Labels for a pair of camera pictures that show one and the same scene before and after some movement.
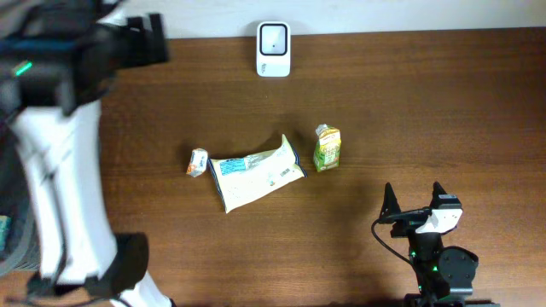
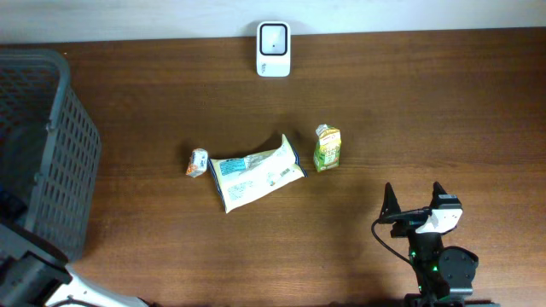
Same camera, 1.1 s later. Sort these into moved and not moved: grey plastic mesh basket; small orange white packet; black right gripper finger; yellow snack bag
Moved: grey plastic mesh basket
Not moved: black right gripper finger; yellow snack bag; small orange white packet
